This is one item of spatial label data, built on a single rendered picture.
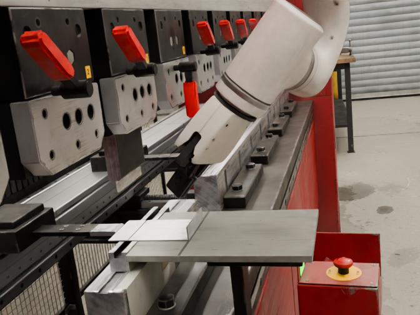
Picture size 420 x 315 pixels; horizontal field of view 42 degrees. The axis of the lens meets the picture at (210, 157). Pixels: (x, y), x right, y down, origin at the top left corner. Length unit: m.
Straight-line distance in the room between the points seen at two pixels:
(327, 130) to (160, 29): 2.13
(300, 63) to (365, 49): 7.68
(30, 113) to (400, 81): 8.15
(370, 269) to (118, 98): 0.69
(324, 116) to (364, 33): 5.56
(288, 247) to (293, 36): 0.29
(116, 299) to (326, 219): 2.42
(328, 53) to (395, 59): 7.69
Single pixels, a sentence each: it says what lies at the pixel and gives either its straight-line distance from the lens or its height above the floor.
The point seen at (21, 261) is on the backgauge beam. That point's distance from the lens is 1.03.
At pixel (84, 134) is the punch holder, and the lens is 0.63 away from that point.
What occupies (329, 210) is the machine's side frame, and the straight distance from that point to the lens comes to 3.09.
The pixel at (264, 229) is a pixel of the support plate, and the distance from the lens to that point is 0.83.
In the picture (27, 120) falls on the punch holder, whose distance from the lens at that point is 0.54.
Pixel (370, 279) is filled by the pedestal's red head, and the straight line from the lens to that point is 1.16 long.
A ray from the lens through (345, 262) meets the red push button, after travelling 1.16.
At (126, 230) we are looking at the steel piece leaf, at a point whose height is 1.00.
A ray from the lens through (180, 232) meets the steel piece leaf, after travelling 0.84.
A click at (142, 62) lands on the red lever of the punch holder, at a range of 0.73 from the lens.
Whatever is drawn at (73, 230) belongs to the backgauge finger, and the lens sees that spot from 0.92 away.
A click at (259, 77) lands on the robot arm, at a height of 1.23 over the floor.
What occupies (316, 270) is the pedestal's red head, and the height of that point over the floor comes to 0.78.
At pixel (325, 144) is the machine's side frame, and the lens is 2.98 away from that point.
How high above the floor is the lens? 1.30
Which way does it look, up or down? 13 degrees down
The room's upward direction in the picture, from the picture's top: 6 degrees counter-clockwise
